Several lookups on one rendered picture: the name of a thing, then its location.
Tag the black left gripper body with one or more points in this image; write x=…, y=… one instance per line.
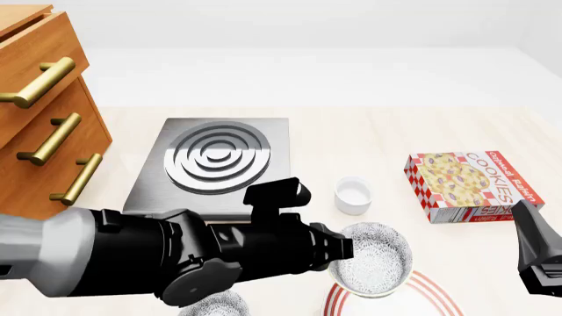
x=324, y=247

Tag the oatmeal raisin cookies box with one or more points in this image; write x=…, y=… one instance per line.
x=456, y=181

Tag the flat stove plate with rings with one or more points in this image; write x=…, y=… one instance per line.
x=153, y=177

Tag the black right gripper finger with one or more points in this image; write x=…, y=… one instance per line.
x=538, y=233

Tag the wooden drawer, pulled-out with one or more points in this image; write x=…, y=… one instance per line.
x=52, y=39

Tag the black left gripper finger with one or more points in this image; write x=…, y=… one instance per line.
x=346, y=247

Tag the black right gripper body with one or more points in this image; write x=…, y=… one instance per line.
x=544, y=278

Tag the white plate with red rings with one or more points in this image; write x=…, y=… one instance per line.
x=432, y=289

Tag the small white ramekin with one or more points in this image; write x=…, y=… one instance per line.
x=352, y=194

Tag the wooden cabinet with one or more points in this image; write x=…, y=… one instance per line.
x=99, y=122

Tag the patterned black white bowl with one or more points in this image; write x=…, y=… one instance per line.
x=377, y=260
x=219, y=304

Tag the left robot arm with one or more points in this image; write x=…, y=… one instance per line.
x=131, y=250

